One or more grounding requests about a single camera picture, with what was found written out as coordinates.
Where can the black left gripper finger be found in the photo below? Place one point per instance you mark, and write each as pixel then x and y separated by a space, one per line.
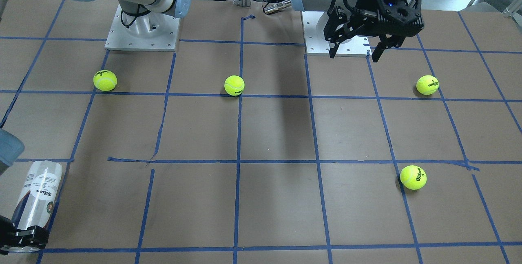
pixel 393 41
pixel 337 29

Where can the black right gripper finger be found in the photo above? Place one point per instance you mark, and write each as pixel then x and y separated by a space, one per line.
pixel 36 237

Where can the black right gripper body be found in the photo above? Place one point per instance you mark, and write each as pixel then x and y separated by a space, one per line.
pixel 25 238

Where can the clear Wilson tennis ball can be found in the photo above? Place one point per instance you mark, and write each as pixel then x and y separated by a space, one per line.
pixel 37 198

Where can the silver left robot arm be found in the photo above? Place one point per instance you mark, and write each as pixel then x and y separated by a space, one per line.
pixel 322 6

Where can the yellow tennis ball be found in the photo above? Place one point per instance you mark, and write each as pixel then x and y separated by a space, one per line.
pixel 105 80
pixel 413 177
pixel 427 85
pixel 234 85

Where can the yellow tennis ball centre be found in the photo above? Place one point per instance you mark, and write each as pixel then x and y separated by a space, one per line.
pixel 234 85

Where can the silver metal cylinder plug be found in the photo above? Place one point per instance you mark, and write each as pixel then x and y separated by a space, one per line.
pixel 274 7

